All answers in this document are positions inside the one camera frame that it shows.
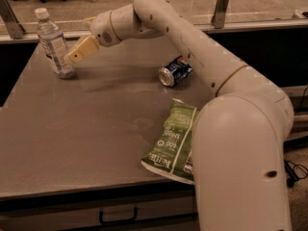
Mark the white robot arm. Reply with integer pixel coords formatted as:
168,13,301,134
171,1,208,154
65,0,294,231

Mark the clear plastic water bottle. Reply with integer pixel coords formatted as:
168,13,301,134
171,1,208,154
35,8,75,79

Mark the left metal railing post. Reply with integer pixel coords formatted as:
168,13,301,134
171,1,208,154
0,0,25,39

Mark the metal railing post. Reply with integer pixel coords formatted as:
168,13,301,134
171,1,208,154
211,0,229,29
0,0,25,39

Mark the blue pepsi soda can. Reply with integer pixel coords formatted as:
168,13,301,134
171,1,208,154
158,56,193,88

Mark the black stand base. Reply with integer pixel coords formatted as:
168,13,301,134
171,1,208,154
284,160,308,188

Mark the right metal railing post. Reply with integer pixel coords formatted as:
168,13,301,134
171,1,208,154
211,0,229,29

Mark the green jalapeno chip bag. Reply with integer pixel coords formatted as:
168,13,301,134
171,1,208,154
141,99,199,185

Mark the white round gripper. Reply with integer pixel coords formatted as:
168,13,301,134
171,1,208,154
64,11,121,64

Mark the black drawer handle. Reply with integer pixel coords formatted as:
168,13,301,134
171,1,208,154
98,207,138,226

